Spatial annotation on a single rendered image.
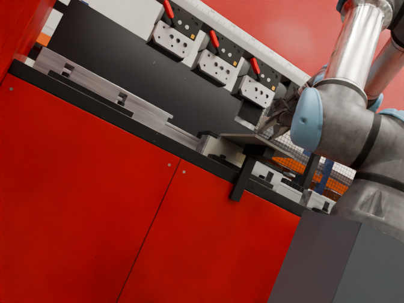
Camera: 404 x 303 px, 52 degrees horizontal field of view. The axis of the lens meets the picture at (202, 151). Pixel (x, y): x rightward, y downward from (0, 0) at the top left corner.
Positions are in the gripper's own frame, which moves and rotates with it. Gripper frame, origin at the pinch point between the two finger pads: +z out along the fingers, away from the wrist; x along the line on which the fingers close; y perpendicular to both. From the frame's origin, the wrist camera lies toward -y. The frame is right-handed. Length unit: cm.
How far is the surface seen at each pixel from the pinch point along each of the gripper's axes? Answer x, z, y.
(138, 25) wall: -80, 143, 429
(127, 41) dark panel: 40, 28, 72
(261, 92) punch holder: 1.0, -6.8, 20.4
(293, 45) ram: -3.3, -26.5, 35.0
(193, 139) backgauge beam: 4.4, 30.8, 24.9
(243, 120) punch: 1.2, 5.7, 14.7
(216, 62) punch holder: 23.9, -4.3, 23.6
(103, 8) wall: -33, 156, 442
